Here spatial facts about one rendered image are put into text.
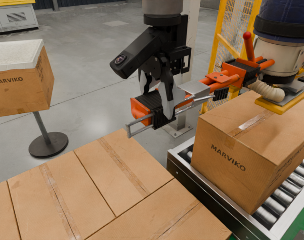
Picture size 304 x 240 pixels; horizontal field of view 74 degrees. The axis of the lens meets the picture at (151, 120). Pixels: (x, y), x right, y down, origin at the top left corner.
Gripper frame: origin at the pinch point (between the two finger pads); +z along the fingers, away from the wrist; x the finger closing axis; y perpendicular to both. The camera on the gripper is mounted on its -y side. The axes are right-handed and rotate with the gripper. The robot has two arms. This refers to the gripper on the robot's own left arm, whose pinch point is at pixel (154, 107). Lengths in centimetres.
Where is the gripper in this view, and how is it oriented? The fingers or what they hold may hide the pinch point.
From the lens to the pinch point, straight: 49.0
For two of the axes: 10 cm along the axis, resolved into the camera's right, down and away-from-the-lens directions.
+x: -5.8, -4.8, 6.6
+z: 0.2, 8.0, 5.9
